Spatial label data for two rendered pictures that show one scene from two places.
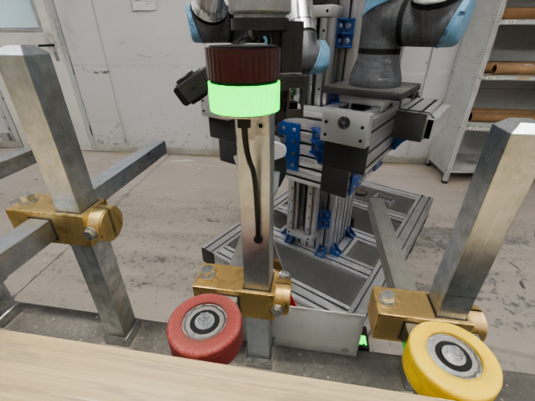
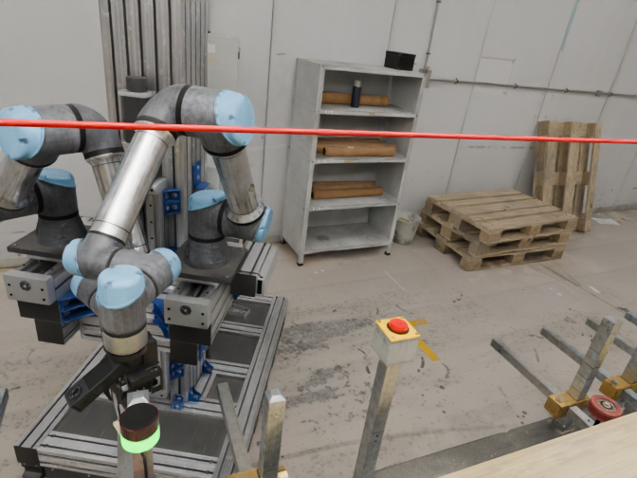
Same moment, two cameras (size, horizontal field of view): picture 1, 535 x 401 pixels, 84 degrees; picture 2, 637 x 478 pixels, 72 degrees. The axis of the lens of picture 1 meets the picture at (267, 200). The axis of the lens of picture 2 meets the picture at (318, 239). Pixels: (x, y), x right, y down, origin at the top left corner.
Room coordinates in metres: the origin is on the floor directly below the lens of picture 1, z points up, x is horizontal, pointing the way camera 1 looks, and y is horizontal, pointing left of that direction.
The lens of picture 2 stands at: (-0.30, 0.10, 1.77)
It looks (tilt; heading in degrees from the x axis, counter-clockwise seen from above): 25 degrees down; 326
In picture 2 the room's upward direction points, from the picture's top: 7 degrees clockwise
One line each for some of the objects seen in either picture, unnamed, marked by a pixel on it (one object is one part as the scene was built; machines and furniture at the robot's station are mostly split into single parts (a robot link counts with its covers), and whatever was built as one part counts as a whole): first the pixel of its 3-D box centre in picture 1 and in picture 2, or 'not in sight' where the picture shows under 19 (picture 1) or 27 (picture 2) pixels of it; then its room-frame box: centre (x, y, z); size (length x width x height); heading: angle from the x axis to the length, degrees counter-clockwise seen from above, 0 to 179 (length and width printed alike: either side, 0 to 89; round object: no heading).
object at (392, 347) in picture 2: not in sight; (394, 341); (0.23, -0.49, 1.18); 0.07 x 0.07 x 0.08; 81
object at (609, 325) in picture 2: not in sight; (582, 380); (0.12, -1.22, 0.89); 0.04 x 0.04 x 0.48; 81
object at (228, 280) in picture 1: (244, 293); not in sight; (0.31, 0.03, 0.85); 0.14 x 0.06 x 0.05; 81
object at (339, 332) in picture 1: (280, 325); not in sight; (0.33, -0.02, 0.75); 0.26 x 0.01 x 0.10; 81
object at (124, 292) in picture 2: not in sight; (123, 299); (0.43, 0.01, 1.29); 0.09 x 0.08 x 0.11; 136
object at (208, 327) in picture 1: (208, 350); not in sight; (0.22, 0.07, 0.85); 0.08 x 0.08 x 0.11
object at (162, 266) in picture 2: not in sight; (146, 272); (0.51, -0.05, 1.29); 0.11 x 0.11 x 0.08; 46
